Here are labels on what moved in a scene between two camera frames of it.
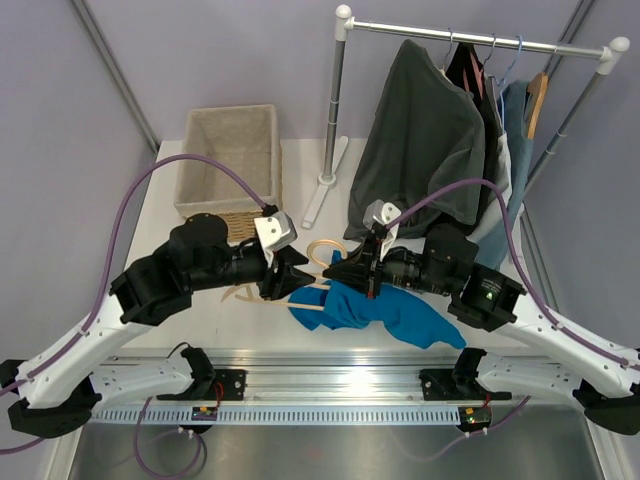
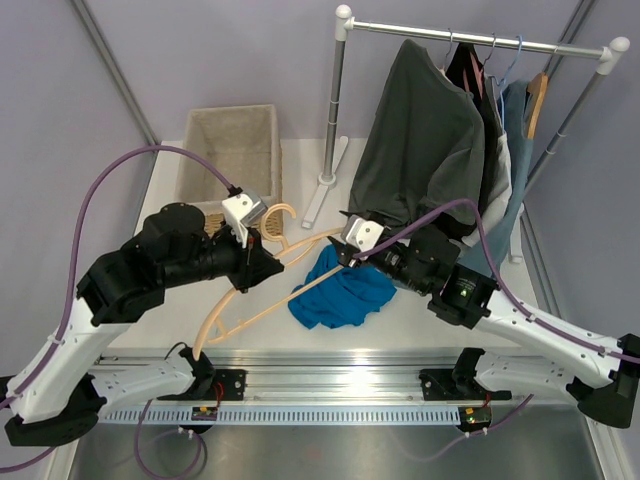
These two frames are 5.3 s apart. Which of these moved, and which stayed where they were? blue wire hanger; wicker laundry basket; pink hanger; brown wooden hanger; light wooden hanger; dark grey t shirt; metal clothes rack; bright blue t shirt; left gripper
Moved: left gripper; light wooden hanger; bright blue t shirt
Stayed: metal clothes rack; blue wire hanger; dark grey t shirt; wicker laundry basket; brown wooden hanger; pink hanger
